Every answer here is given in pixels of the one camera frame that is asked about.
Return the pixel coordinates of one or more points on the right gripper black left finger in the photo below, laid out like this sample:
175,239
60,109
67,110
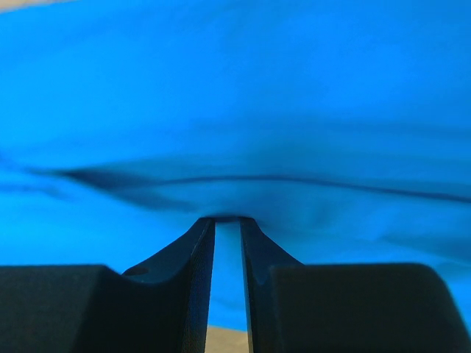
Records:
158,305

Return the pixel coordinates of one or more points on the blue t shirt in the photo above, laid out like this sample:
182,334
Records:
341,127

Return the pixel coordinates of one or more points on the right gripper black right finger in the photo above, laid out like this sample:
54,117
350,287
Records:
379,307

